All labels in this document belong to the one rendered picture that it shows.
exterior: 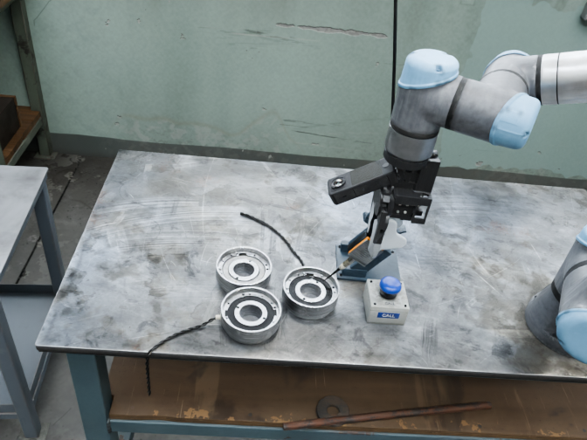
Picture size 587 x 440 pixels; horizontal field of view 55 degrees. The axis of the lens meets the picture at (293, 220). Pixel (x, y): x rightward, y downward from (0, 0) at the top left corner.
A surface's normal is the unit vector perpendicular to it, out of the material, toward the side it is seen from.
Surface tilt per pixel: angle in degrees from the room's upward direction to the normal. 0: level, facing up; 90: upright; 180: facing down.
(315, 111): 90
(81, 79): 90
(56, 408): 0
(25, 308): 0
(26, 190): 0
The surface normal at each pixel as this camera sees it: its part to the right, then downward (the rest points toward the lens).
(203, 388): 0.11, -0.77
